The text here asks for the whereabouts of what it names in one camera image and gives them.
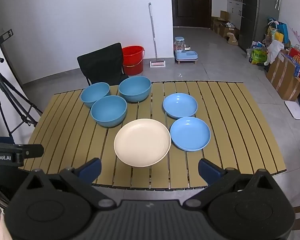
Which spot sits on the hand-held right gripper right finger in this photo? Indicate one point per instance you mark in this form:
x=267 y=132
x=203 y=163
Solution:
x=208 y=170

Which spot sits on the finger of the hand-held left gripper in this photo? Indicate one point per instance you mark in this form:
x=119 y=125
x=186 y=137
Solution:
x=32 y=151
x=1 y=140

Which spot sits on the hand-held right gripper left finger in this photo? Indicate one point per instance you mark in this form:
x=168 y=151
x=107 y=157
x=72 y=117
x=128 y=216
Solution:
x=91 y=168

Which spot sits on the blue plate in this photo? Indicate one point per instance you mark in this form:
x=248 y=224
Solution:
x=180 y=106
x=190 y=133

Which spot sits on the cream plate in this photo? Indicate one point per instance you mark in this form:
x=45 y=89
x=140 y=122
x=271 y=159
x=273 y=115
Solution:
x=142 y=142

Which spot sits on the blue bowl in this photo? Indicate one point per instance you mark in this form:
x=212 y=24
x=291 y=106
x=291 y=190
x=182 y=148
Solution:
x=93 y=93
x=108 y=112
x=135 y=87

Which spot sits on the white bathroom scale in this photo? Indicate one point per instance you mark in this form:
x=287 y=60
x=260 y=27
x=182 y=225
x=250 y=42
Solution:
x=295 y=113

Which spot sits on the black tripod with phone clamp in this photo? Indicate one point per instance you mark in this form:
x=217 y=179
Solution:
x=5 y=36

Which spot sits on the black folding chair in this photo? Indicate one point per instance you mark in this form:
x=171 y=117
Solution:
x=100 y=65

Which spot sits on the red plastic bucket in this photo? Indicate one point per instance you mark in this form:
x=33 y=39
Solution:
x=133 y=62

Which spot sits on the large taped cardboard box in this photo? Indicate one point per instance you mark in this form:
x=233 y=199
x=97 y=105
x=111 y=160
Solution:
x=282 y=80

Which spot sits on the blue pet water feeder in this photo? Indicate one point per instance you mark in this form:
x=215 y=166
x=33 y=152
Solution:
x=186 y=55

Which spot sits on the white flat mop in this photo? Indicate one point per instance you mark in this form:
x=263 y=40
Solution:
x=157 y=64

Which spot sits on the green plastic bag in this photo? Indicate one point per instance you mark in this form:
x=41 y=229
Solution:
x=258 y=56

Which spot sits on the steel pet bowl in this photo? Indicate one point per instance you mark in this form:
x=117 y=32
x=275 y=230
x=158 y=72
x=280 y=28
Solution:
x=187 y=47

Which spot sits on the brown cardboard piece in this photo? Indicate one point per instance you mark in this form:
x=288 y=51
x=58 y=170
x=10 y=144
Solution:
x=232 y=39

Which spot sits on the blue printed box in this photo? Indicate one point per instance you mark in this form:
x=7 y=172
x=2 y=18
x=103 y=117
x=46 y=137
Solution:
x=295 y=67

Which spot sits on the white plastic bag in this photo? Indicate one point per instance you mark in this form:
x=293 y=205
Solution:
x=275 y=48

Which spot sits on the open cardboard box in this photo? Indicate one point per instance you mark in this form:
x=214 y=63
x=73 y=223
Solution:
x=230 y=30
x=218 y=24

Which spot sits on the yellow bag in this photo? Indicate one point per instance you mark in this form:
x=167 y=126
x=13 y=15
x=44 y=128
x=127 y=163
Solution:
x=273 y=33

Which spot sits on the blue gift bag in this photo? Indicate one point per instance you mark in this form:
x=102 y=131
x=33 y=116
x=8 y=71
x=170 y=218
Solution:
x=283 y=31

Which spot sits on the dark grey refrigerator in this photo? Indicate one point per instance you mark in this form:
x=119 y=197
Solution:
x=250 y=17

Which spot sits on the white cabinet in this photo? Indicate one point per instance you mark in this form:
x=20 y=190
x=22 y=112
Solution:
x=233 y=8

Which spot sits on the dark brown door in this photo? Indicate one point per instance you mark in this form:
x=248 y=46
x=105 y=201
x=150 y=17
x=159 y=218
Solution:
x=185 y=7

